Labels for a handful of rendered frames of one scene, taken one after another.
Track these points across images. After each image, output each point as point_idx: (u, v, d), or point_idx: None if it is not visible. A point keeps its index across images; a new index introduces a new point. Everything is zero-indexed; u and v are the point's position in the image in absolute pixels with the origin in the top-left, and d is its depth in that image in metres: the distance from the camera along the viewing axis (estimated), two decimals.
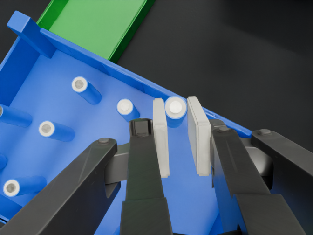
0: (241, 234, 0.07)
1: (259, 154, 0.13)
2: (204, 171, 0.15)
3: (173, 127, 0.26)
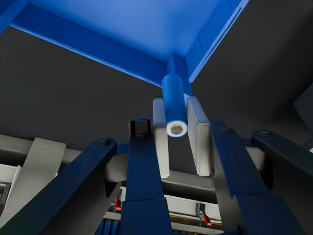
0: (241, 234, 0.07)
1: (259, 154, 0.13)
2: (204, 171, 0.15)
3: None
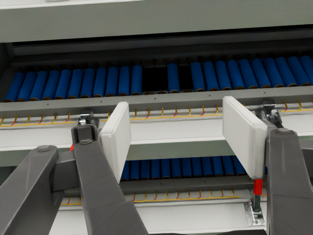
0: (241, 234, 0.07)
1: None
2: (258, 174, 0.15)
3: (196, 63, 0.48)
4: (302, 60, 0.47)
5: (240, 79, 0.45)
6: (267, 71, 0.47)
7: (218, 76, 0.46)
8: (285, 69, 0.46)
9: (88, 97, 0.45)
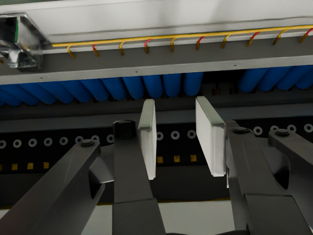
0: (241, 234, 0.07)
1: (277, 154, 0.13)
2: (219, 171, 0.15)
3: (153, 96, 0.32)
4: (0, 101, 0.32)
5: (85, 86, 0.28)
6: (46, 90, 0.30)
7: (120, 85, 0.29)
8: (19, 96, 0.30)
9: None
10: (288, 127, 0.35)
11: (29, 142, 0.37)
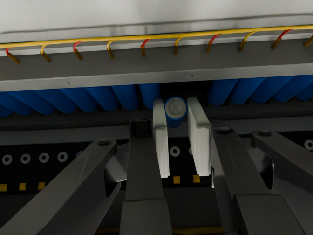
0: (241, 234, 0.07)
1: (259, 154, 0.13)
2: (204, 171, 0.15)
3: (107, 109, 0.27)
4: None
5: (16, 98, 0.22)
6: None
7: (62, 96, 0.24)
8: None
9: None
10: None
11: None
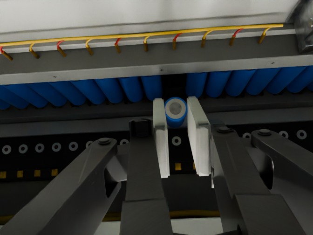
0: (241, 234, 0.07)
1: (259, 154, 0.13)
2: (204, 171, 0.15)
3: (94, 103, 0.29)
4: None
5: (11, 91, 0.25)
6: None
7: (53, 90, 0.27)
8: None
9: None
10: (244, 135, 0.33)
11: None
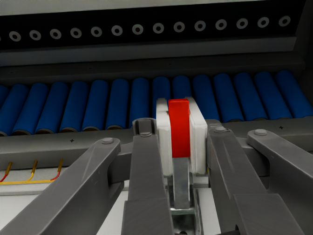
0: (241, 234, 0.07)
1: (255, 154, 0.13)
2: (201, 171, 0.15)
3: (79, 83, 0.28)
4: (257, 79, 0.28)
5: (142, 111, 0.25)
6: (195, 97, 0.27)
7: (108, 105, 0.26)
8: (225, 94, 0.26)
9: None
10: None
11: (246, 24, 0.28)
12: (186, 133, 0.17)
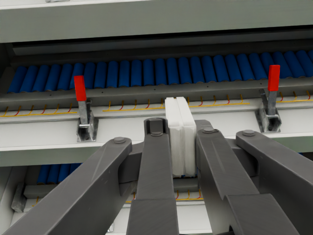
0: (241, 234, 0.07)
1: (243, 155, 0.13)
2: (190, 171, 0.15)
3: (196, 58, 0.49)
4: (298, 55, 0.49)
5: (238, 72, 0.46)
6: (264, 65, 0.48)
7: (216, 70, 0.47)
8: (282, 63, 0.47)
9: None
10: None
11: None
12: (277, 79, 0.38)
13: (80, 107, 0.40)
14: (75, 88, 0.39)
